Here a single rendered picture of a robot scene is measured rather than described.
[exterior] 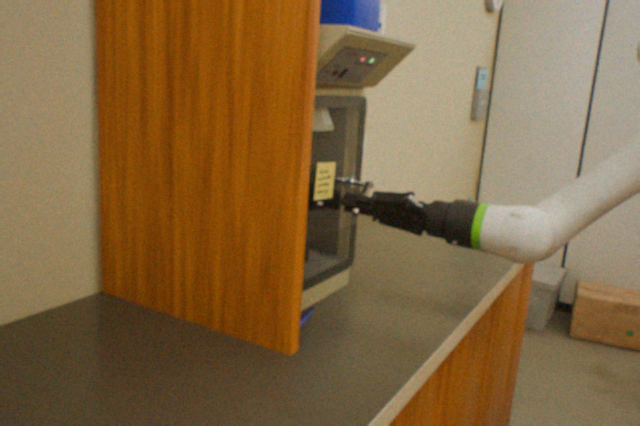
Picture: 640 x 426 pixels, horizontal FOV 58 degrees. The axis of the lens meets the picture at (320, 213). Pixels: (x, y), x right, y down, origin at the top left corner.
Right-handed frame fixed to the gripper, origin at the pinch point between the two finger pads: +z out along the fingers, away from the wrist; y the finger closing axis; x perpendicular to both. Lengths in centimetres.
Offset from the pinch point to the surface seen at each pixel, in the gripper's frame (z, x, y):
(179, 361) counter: 10, 47, 15
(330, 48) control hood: -3.0, -5.9, 37.9
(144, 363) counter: 14, 50, 18
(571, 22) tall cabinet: 4, -254, -154
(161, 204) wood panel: 27.6, 21.8, 21.8
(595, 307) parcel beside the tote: -40, -111, -243
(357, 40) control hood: -5.2, -11.1, 35.3
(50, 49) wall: 48, 8, 47
